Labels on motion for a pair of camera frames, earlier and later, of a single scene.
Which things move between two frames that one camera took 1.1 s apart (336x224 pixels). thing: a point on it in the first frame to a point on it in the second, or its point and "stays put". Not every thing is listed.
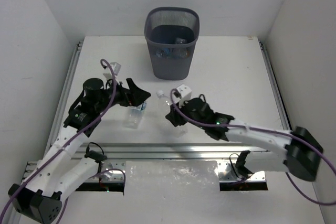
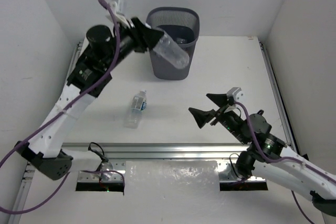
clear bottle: [179, 40] stays put
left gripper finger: [135, 95] to [149, 36]
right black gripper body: [185, 110] to [226, 116]
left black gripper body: [128, 94] to [137, 36]
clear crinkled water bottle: [167, 127] to [171, 52]
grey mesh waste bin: [172, 34] stays put
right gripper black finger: [175, 117] to [202, 117]
